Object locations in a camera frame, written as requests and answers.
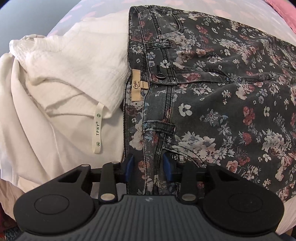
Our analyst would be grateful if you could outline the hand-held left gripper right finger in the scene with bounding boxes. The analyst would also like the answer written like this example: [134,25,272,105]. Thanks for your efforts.
[162,152,243,205]

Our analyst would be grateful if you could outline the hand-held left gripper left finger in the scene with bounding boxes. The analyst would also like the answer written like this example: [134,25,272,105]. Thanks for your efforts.
[57,153,135,205]

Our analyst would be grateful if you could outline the dark floral pants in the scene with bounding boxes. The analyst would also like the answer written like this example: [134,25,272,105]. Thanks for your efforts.
[124,6,296,204]

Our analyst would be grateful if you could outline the white smooth garment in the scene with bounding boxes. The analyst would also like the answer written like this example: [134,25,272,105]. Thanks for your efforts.
[0,53,126,193]

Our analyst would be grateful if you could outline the beige garment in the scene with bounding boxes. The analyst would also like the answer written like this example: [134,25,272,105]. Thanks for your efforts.
[0,179,26,210]

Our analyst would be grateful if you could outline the white textured garment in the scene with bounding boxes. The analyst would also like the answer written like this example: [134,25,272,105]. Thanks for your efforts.
[9,10,130,154]

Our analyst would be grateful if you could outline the pink polka dot bed sheet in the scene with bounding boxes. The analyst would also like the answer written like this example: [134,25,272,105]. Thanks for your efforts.
[45,0,296,50]

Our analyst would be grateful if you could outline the pink blanket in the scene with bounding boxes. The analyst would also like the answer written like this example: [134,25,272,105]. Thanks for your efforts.
[265,0,296,27]

